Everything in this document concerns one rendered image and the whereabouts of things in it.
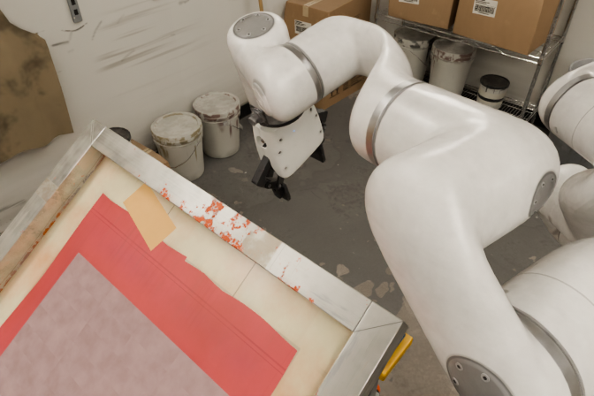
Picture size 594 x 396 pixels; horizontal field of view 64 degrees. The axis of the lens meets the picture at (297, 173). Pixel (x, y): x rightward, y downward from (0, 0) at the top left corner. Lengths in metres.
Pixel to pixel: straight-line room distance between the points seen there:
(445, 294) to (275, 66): 0.30
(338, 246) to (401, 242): 2.38
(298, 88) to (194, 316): 0.32
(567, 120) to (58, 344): 0.73
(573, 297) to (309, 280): 0.29
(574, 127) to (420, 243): 0.38
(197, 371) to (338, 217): 2.29
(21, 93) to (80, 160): 1.84
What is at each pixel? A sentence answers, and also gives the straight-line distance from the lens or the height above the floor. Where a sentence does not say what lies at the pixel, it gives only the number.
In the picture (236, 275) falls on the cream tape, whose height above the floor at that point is 1.49.
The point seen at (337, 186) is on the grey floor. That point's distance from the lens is 3.06.
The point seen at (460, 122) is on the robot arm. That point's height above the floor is 1.79.
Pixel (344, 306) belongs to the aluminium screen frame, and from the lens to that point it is 0.53.
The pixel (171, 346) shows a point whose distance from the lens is 0.65.
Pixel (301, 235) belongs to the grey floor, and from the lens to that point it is 2.74.
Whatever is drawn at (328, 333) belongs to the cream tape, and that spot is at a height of 1.50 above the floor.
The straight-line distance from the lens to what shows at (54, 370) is 0.77.
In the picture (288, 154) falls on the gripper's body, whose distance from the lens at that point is 0.68.
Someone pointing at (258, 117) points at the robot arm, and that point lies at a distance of 0.63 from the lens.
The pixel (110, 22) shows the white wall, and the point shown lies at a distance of 2.86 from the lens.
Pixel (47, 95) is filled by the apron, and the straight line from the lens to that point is 2.75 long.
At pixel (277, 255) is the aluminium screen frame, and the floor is 1.55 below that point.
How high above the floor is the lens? 1.97
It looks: 39 degrees down
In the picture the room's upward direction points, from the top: straight up
